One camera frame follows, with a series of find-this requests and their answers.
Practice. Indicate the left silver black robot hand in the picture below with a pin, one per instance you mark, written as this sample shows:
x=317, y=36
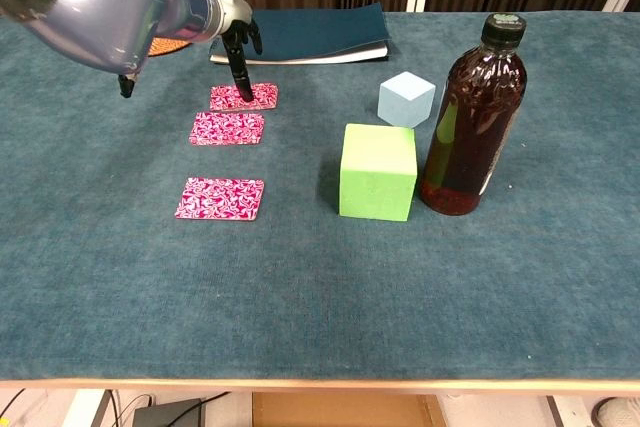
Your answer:
x=235, y=12

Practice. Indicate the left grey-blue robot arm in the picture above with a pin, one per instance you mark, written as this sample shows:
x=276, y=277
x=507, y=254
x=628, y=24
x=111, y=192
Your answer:
x=110, y=2

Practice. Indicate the round woven rattan coaster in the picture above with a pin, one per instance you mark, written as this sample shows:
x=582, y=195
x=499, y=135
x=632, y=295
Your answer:
x=167, y=47

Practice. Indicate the dark blue spiral notebook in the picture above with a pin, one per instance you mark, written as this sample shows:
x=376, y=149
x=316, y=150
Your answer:
x=325, y=29

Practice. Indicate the light blue foam cube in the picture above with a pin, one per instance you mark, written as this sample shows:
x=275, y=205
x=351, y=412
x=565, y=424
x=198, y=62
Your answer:
x=405, y=102

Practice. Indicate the green foam cube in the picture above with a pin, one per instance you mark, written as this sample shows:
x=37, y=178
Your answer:
x=377, y=177

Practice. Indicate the teal table cloth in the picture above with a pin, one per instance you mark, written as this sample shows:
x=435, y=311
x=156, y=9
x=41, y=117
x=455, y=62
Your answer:
x=250, y=272

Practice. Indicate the dark tea plastic bottle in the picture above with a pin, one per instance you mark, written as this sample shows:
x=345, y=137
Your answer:
x=475, y=122

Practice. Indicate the grey box under table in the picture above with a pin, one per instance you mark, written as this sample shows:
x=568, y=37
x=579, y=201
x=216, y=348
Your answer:
x=167, y=414

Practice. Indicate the brown cardboard box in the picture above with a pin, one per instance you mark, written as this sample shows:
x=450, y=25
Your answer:
x=345, y=412

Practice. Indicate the white table leg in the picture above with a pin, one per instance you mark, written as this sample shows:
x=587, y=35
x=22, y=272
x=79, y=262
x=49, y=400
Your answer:
x=85, y=409
x=557, y=412

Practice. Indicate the white shoe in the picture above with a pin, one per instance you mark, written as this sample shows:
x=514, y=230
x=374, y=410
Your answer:
x=619, y=413

